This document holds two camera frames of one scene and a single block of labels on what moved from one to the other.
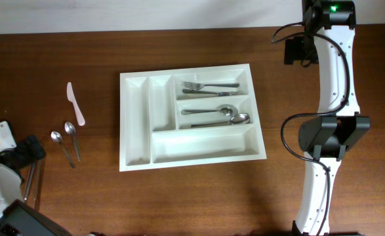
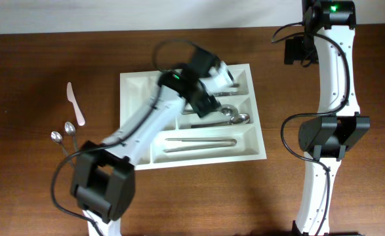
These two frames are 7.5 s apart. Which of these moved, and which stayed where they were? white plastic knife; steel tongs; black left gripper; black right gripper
Moved: steel tongs; black left gripper
Stayed: black right gripper; white plastic knife
